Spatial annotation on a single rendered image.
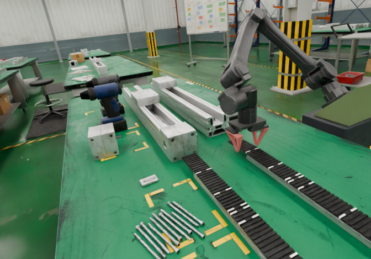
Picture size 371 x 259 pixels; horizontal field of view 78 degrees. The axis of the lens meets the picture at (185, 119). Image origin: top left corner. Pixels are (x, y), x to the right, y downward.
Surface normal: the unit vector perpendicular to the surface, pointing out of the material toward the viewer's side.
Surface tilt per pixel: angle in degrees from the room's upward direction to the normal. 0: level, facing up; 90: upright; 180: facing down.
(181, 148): 90
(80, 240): 0
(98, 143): 90
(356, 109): 90
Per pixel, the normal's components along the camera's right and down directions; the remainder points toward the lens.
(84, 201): -0.10, -0.92
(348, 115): -0.90, 0.25
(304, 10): 0.42, 0.31
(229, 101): -0.72, 0.33
